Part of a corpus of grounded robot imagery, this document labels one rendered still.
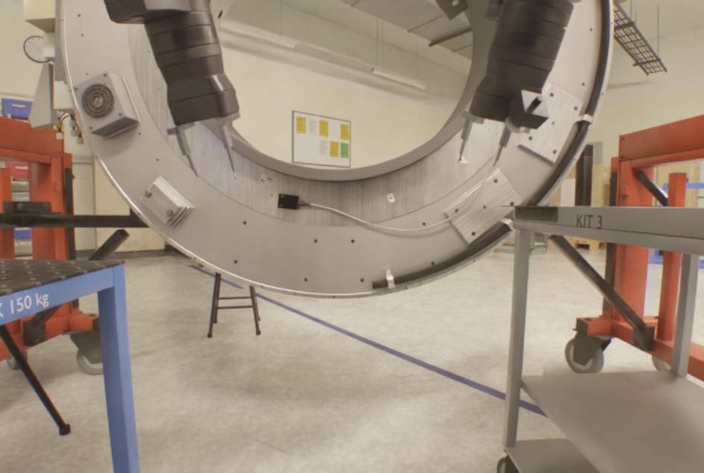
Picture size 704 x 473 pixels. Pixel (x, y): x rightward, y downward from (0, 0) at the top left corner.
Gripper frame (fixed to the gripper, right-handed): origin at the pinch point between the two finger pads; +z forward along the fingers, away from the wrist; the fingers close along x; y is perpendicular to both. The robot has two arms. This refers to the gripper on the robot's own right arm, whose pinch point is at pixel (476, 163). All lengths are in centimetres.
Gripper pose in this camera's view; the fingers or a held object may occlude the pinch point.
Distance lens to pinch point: 54.1
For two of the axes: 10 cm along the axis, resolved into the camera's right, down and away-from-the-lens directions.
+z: -1.8, 8.7, 4.5
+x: 9.8, 1.1, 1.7
